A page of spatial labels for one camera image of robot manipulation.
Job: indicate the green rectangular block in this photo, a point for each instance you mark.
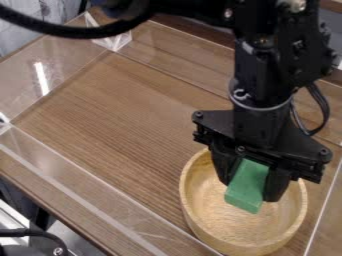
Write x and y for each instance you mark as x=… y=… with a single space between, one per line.
x=245 y=190

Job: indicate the clear acrylic corner bracket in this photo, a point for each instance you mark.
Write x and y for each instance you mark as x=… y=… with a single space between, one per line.
x=111 y=43

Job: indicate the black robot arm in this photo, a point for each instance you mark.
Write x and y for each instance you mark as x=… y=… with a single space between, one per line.
x=282 y=54

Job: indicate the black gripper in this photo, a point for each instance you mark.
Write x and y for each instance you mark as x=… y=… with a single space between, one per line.
x=258 y=131

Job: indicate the brown wooden bowl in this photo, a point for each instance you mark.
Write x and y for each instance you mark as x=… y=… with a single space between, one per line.
x=229 y=229

